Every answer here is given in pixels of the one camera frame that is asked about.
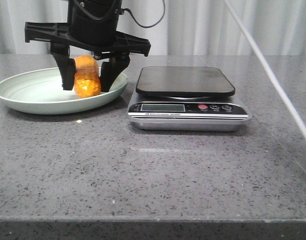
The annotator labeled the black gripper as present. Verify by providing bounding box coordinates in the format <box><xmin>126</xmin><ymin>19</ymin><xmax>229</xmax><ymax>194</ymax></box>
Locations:
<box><xmin>25</xmin><ymin>0</ymin><xmax>151</xmax><ymax>92</ymax></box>

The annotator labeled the orange corn cob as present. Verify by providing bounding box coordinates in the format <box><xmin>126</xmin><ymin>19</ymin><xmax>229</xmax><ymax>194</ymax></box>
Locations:
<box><xmin>74</xmin><ymin>55</ymin><xmax>101</xmax><ymax>99</ymax></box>

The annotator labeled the pale green round plate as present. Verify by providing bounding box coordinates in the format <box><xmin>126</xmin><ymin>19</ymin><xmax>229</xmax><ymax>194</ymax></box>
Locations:
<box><xmin>0</xmin><ymin>67</ymin><xmax>128</xmax><ymax>115</ymax></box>

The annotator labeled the silver black kitchen scale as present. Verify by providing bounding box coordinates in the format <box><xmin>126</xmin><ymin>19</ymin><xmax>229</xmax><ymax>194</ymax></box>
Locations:
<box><xmin>128</xmin><ymin>66</ymin><xmax>252</xmax><ymax>132</ymax></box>

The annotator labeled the white pleated curtain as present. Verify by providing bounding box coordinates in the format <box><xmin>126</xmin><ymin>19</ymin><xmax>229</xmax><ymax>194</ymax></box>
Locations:
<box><xmin>0</xmin><ymin>0</ymin><xmax>306</xmax><ymax>56</ymax></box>

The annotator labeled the black thin cable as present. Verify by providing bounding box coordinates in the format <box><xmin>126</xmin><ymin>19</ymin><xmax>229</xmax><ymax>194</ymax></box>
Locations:
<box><xmin>121</xmin><ymin>0</ymin><xmax>166</xmax><ymax>29</ymax></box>

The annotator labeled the white cable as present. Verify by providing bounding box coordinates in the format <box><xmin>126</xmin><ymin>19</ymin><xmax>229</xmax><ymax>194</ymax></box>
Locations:
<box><xmin>222</xmin><ymin>0</ymin><xmax>306</xmax><ymax>154</ymax></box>

